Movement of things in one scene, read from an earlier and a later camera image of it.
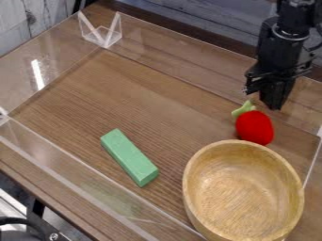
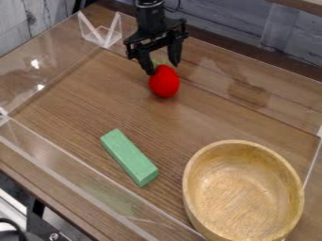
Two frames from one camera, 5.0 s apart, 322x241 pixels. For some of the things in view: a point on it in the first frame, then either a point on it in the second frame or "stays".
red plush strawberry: x=253 y=124 → x=163 y=82
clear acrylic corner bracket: x=101 y=36 stays
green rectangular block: x=132 y=159 stays
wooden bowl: x=243 y=192 stays
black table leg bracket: x=34 y=208 stays
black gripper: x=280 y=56 → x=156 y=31
